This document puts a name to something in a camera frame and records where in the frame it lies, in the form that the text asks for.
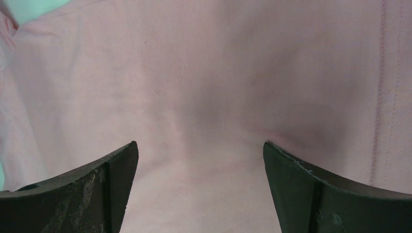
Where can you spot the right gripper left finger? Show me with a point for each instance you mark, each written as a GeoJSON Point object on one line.
{"type": "Point", "coordinates": [89, 199]}

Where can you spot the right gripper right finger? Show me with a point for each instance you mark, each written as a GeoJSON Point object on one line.
{"type": "Point", "coordinates": [310, 199]}

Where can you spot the light pink t-shirt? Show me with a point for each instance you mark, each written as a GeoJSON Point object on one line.
{"type": "Point", "coordinates": [200, 85]}

